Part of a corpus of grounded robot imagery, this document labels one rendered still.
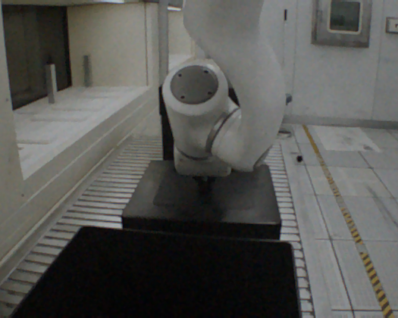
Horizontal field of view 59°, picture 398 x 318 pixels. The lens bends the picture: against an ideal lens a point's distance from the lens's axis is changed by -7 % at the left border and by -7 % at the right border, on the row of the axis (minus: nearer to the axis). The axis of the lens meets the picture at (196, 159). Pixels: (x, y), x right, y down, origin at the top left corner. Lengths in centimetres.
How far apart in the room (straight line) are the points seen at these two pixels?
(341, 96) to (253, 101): 426
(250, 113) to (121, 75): 154
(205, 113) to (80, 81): 159
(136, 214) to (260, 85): 35
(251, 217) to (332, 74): 401
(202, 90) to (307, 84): 412
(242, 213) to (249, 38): 35
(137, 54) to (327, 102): 314
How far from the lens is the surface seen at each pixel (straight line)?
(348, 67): 464
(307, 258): 76
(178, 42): 338
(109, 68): 195
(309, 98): 461
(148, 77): 190
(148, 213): 68
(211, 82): 48
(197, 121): 48
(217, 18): 41
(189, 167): 66
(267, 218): 67
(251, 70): 42
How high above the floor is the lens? 119
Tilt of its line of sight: 21 degrees down
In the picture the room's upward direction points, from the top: straight up
